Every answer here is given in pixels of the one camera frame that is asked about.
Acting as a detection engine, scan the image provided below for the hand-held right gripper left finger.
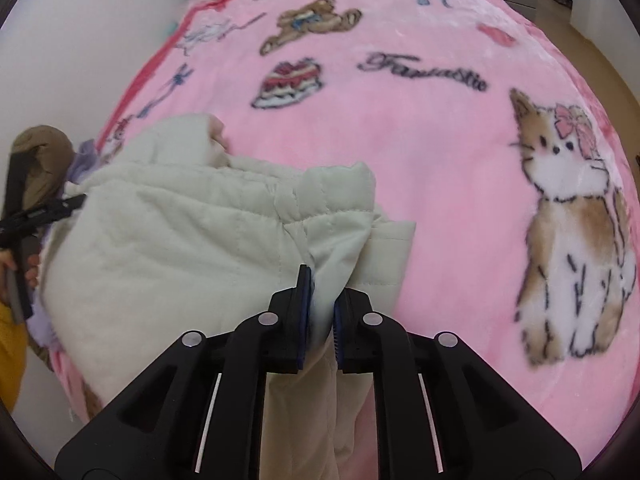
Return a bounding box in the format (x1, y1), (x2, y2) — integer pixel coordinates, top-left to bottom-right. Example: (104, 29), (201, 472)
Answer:
(54, 263), (315, 480)

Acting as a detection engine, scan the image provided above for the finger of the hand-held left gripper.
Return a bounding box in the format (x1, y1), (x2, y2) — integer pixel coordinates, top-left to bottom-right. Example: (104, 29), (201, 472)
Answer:
(0, 194), (87, 249)

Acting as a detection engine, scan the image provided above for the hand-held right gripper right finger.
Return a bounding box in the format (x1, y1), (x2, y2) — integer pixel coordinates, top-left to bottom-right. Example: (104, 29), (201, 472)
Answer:
(332, 287), (584, 480)

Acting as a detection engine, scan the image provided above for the cream quilted jacket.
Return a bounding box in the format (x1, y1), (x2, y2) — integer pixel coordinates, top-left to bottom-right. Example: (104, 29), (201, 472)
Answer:
(39, 112), (419, 480)

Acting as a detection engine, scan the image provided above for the person's left hand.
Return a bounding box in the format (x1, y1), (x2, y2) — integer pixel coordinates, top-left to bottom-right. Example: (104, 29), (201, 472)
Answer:
(0, 249), (42, 306)

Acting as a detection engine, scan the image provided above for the tan padded jacket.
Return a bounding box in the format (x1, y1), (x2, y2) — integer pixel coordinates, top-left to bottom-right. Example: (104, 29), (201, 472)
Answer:
(9, 125), (77, 213)

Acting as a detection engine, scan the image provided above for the lavender garment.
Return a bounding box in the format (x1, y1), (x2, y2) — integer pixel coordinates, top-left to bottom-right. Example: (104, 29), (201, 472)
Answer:
(27, 139), (99, 357)

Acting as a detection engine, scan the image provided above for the person's yellow clothing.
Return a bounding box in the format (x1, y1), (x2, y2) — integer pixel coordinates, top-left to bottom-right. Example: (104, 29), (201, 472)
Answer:
(0, 304), (27, 412)

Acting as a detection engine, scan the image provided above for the pink printed blanket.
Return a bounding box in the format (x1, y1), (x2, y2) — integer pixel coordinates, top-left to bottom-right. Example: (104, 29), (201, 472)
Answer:
(49, 0), (640, 480)

